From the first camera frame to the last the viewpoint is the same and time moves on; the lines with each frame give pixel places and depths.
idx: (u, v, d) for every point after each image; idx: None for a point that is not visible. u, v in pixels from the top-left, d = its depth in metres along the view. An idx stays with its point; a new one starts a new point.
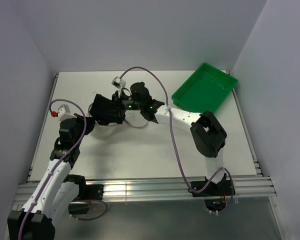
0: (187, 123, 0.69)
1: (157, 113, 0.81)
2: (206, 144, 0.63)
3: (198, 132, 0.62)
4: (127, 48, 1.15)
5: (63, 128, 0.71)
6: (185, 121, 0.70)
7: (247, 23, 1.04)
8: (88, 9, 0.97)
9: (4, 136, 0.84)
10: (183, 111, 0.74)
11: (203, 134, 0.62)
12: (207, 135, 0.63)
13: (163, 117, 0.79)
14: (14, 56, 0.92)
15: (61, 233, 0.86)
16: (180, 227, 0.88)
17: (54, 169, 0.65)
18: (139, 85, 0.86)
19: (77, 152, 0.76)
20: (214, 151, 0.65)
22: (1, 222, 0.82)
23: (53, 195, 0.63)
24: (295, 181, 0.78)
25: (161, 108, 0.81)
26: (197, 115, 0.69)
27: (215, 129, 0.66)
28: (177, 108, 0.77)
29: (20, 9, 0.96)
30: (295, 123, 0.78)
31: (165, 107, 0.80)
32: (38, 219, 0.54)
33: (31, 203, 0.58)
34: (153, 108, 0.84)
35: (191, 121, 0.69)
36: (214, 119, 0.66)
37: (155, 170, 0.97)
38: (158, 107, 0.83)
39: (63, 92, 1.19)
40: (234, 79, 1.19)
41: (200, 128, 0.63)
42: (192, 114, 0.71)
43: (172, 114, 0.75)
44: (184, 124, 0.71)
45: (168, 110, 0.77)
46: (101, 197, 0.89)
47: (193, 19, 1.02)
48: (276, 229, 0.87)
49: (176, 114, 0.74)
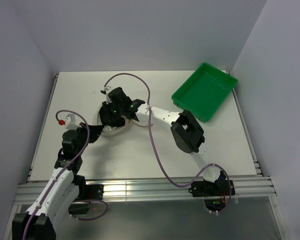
0: (168, 122, 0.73)
1: (138, 112, 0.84)
2: (185, 141, 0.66)
3: (177, 131, 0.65)
4: (127, 48, 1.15)
5: (66, 140, 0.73)
6: (165, 120, 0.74)
7: (247, 22, 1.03)
8: (88, 10, 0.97)
9: (4, 136, 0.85)
10: (163, 111, 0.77)
11: (181, 132, 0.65)
12: (185, 133, 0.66)
13: (143, 115, 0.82)
14: (14, 57, 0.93)
15: (61, 233, 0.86)
16: (180, 227, 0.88)
17: (58, 176, 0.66)
18: (116, 89, 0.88)
19: (80, 162, 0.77)
20: (192, 147, 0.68)
22: (1, 222, 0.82)
23: (56, 200, 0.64)
24: (296, 181, 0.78)
25: (142, 106, 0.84)
26: (176, 115, 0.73)
27: (193, 127, 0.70)
28: (156, 107, 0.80)
29: (20, 10, 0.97)
30: (295, 123, 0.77)
31: (146, 106, 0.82)
32: (42, 222, 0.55)
33: (36, 206, 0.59)
34: (133, 107, 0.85)
35: (171, 120, 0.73)
36: (192, 117, 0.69)
37: (155, 171, 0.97)
38: (138, 107, 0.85)
39: (63, 92, 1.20)
40: (234, 79, 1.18)
41: (178, 126, 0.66)
42: (171, 114, 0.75)
43: (151, 113, 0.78)
44: (165, 123, 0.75)
45: (148, 109, 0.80)
46: (101, 197, 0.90)
47: (192, 19, 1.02)
48: (276, 229, 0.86)
49: (157, 114, 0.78)
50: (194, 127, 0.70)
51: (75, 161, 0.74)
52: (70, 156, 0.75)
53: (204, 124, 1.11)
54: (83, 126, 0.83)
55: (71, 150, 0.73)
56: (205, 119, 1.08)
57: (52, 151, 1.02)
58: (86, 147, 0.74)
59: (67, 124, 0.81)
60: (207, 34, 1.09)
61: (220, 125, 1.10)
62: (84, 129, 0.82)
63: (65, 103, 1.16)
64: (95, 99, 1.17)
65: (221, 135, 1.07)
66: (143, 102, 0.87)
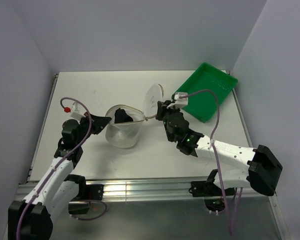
0: (242, 161, 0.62)
1: (197, 147, 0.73)
2: (267, 184, 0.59)
3: (259, 174, 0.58)
4: (127, 48, 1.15)
5: (66, 130, 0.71)
6: (237, 158, 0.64)
7: (246, 22, 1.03)
8: (87, 10, 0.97)
9: (3, 137, 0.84)
10: (231, 147, 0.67)
11: (262, 174, 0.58)
12: (266, 175, 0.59)
13: (206, 151, 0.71)
14: (14, 57, 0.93)
15: (61, 233, 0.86)
16: (180, 227, 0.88)
17: (57, 165, 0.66)
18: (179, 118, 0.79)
19: (80, 152, 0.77)
20: (273, 189, 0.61)
22: (2, 222, 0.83)
23: (54, 190, 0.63)
24: (296, 181, 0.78)
25: (201, 140, 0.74)
26: (250, 149, 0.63)
27: (272, 165, 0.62)
28: (220, 141, 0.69)
29: (19, 10, 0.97)
30: (295, 122, 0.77)
31: (207, 140, 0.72)
32: (38, 211, 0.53)
33: (33, 195, 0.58)
34: (190, 141, 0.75)
35: (246, 159, 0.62)
36: (271, 155, 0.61)
37: (155, 171, 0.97)
38: (197, 141, 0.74)
39: (64, 92, 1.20)
40: (234, 79, 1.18)
41: (259, 166, 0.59)
42: (243, 150, 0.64)
43: (216, 150, 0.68)
44: (236, 161, 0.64)
45: (211, 144, 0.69)
46: (101, 197, 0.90)
47: (192, 19, 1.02)
48: (276, 229, 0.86)
49: (222, 150, 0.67)
50: (273, 165, 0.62)
51: (75, 152, 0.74)
52: (70, 146, 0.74)
53: (204, 124, 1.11)
54: (86, 117, 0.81)
55: (71, 141, 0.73)
56: (206, 119, 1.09)
57: (51, 151, 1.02)
58: (87, 138, 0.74)
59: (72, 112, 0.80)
60: (207, 34, 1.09)
61: (220, 125, 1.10)
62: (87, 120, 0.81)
63: (67, 102, 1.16)
64: (94, 99, 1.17)
65: (221, 135, 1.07)
66: (203, 134, 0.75)
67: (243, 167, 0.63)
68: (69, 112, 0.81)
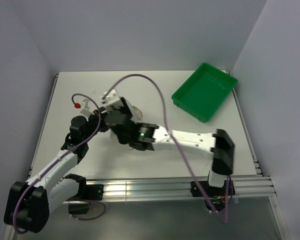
0: (204, 148, 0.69)
1: (155, 141, 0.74)
2: (230, 166, 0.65)
3: (221, 158, 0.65)
4: (127, 48, 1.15)
5: (74, 125, 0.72)
6: (199, 146, 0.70)
7: (247, 22, 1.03)
8: (87, 10, 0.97)
9: (3, 138, 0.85)
10: (190, 136, 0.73)
11: (224, 157, 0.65)
12: (227, 157, 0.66)
13: (166, 144, 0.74)
14: (14, 58, 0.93)
15: (61, 233, 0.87)
16: (180, 227, 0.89)
17: (63, 156, 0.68)
18: (118, 114, 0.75)
19: (86, 148, 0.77)
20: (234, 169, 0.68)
22: (2, 222, 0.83)
23: (56, 179, 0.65)
24: (296, 181, 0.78)
25: (156, 133, 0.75)
26: (208, 136, 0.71)
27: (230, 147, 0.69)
28: (179, 131, 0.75)
29: (19, 10, 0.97)
30: (295, 122, 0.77)
31: (163, 132, 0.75)
32: (38, 195, 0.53)
33: (36, 178, 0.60)
34: (144, 135, 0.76)
35: (208, 145, 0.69)
36: (227, 137, 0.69)
37: (155, 171, 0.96)
38: (152, 134, 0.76)
39: (64, 92, 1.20)
40: (234, 79, 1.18)
41: (220, 152, 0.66)
42: (203, 138, 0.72)
43: (177, 141, 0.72)
44: (199, 149, 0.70)
45: (170, 136, 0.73)
46: (101, 197, 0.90)
47: (192, 20, 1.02)
48: (276, 229, 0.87)
49: (184, 141, 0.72)
50: (230, 146, 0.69)
51: (81, 147, 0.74)
52: (77, 142, 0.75)
53: (204, 124, 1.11)
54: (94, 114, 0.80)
55: (78, 136, 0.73)
56: (205, 119, 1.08)
57: (51, 151, 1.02)
58: (94, 135, 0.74)
59: (82, 109, 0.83)
60: (207, 34, 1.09)
61: (220, 125, 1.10)
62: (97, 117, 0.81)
63: (78, 98, 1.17)
64: (94, 99, 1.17)
65: None
66: (155, 125, 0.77)
67: (204, 154, 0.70)
68: (79, 108, 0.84)
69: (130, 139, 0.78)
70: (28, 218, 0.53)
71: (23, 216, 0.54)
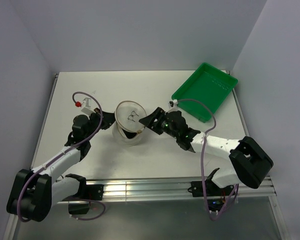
0: (226, 150, 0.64)
1: (193, 141, 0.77)
2: (249, 172, 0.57)
3: (238, 160, 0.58)
4: (127, 48, 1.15)
5: (76, 125, 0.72)
6: (223, 148, 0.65)
7: (247, 22, 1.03)
8: (87, 11, 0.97)
9: (3, 138, 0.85)
10: (220, 139, 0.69)
11: (243, 160, 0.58)
12: (248, 163, 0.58)
13: (199, 145, 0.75)
14: (15, 59, 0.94)
15: (61, 233, 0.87)
16: (180, 227, 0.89)
17: (67, 150, 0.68)
18: (177, 113, 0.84)
19: (89, 147, 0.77)
20: (258, 181, 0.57)
22: (2, 223, 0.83)
23: (59, 171, 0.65)
24: (296, 181, 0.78)
25: (197, 136, 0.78)
26: (236, 141, 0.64)
27: (259, 157, 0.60)
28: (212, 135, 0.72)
29: (19, 11, 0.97)
30: (295, 122, 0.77)
31: (202, 134, 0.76)
32: (43, 182, 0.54)
33: (41, 167, 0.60)
34: (188, 137, 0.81)
35: (230, 148, 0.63)
36: (255, 145, 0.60)
37: (155, 171, 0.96)
38: (194, 136, 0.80)
39: (63, 92, 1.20)
40: (234, 79, 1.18)
41: (239, 153, 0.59)
42: (230, 141, 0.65)
43: (206, 142, 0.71)
44: (222, 151, 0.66)
45: (204, 137, 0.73)
46: (101, 197, 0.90)
47: (191, 20, 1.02)
48: (276, 229, 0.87)
49: (213, 142, 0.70)
50: (260, 157, 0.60)
51: (84, 145, 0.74)
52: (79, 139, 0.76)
53: (204, 124, 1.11)
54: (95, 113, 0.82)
55: (80, 135, 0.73)
56: (205, 119, 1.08)
57: (51, 150, 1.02)
58: (96, 133, 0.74)
59: (82, 107, 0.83)
60: (207, 34, 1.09)
61: (220, 125, 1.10)
62: (99, 116, 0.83)
63: (77, 99, 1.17)
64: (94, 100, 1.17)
65: (221, 135, 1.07)
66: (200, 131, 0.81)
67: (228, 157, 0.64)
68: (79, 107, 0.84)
69: (175, 137, 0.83)
70: (32, 206, 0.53)
71: (27, 204, 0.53)
